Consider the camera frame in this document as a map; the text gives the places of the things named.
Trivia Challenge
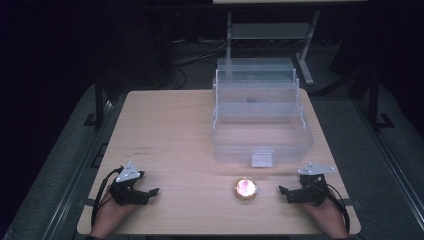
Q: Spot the clear plastic tiered storage box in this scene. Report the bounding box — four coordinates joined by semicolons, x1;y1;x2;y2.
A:
210;57;315;168

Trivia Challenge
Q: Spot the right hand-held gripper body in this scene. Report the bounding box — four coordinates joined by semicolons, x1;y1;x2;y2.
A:
288;161;337;207

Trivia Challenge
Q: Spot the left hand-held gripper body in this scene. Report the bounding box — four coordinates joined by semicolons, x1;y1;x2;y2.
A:
109;161;150;206

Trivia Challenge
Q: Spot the person's right hand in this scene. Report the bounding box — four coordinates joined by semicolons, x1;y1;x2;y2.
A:
300;187;346;229

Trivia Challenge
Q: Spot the bundle of floor cables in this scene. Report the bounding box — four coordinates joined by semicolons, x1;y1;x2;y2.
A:
172;37;228;66

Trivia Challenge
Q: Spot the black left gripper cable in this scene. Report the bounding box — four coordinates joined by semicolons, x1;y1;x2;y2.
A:
90;166;125;230

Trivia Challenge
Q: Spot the person's left hand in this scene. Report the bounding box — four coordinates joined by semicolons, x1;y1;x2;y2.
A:
94;189;140;229

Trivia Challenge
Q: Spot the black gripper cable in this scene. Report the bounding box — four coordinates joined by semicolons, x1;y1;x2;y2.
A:
90;166;125;230
314;183;352;234

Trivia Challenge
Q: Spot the grey metal shelf stand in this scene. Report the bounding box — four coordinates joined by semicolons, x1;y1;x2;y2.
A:
225;9;322;86

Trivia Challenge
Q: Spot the small round gold-rimmed jar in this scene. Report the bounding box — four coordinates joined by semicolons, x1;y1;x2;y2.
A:
233;176;259;203

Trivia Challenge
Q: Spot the black frame post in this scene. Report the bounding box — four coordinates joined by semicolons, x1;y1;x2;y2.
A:
367;71;396;132
82;75;108;128

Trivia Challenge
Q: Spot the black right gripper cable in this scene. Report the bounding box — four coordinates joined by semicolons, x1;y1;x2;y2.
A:
314;183;352;234

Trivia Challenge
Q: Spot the metal floor rail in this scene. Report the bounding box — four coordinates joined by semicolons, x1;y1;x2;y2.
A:
351;98;424;223
41;98;116;240

